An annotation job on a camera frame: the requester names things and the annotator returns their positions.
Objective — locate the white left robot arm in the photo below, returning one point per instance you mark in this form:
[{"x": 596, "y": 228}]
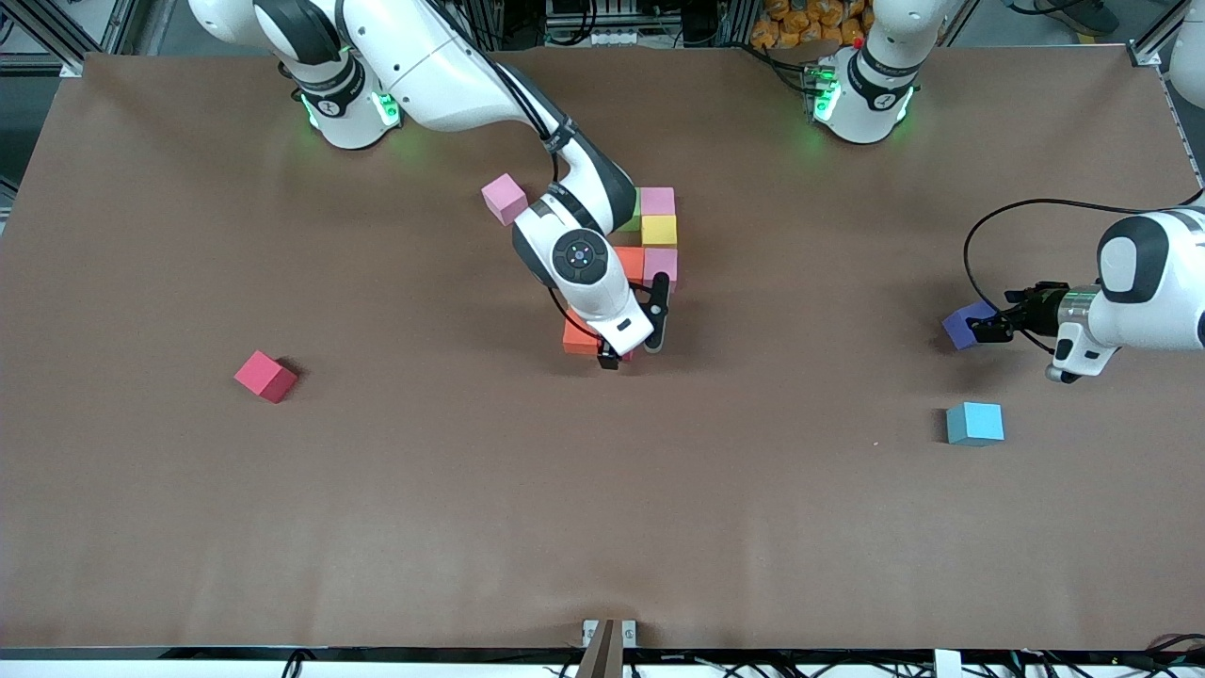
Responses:
[{"x": 1158, "y": 282}]

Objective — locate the grey electronics unit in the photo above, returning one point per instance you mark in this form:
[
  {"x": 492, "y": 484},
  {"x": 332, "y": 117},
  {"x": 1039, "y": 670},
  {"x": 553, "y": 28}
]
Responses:
[{"x": 602, "y": 19}]

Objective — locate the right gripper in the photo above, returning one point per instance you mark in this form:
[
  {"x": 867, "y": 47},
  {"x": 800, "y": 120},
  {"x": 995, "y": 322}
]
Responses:
[{"x": 609, "y": 360}]

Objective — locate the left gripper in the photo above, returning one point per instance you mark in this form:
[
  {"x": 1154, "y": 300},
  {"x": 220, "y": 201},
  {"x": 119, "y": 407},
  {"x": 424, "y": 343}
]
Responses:
[{"x": 1036, "y": 314}]

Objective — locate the yellow foam cube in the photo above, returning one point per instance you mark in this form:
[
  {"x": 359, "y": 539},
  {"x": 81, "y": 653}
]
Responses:
[{"x": 659, "y": 231}]

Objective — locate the orange foam cube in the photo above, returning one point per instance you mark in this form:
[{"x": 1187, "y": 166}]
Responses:
[
  {"x": 633, "y": 262},
  {"x": 576, "y": 339}
]

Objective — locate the pink foam cube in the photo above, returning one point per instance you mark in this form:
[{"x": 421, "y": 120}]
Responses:
[
  {"x": 662, "y": 264},
  {"x": 506, "y": 198},
  {"x": 657, "y": 201}
]

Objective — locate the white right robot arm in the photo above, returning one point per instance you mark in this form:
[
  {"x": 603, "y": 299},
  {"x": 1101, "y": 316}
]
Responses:
[{"x": 579, "y": 254}]

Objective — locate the blue foam cube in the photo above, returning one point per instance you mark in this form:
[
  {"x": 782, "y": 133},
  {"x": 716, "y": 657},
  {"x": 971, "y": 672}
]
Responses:
[{"x": 975, "y": 423}]

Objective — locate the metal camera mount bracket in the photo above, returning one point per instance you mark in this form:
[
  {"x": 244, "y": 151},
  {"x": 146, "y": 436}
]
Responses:
[{"x": 609, "y": 645}]

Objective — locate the green foam cube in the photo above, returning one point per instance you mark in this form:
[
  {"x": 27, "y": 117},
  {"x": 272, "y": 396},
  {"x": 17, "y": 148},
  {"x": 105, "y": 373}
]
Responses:
[{"x": 634, "y": 217}]

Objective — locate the paper table cover sheet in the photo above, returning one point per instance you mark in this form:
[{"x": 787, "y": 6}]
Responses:
[{"x": 602, "y": 518}]

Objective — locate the aluminium frame profile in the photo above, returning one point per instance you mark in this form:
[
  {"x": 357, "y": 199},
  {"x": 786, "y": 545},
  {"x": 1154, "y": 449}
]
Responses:
[
  {"x": 56, "y": 28},
  {"x": 1153, "y": 42}
]

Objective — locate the purple foam cube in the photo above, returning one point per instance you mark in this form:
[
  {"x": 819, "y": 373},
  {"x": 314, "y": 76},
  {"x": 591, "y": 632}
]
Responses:
[{"x": 962, "y": 325}]

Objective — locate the small white box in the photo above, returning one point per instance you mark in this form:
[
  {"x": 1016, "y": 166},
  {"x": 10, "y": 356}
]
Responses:
[{"x": 948, "y": 664}]

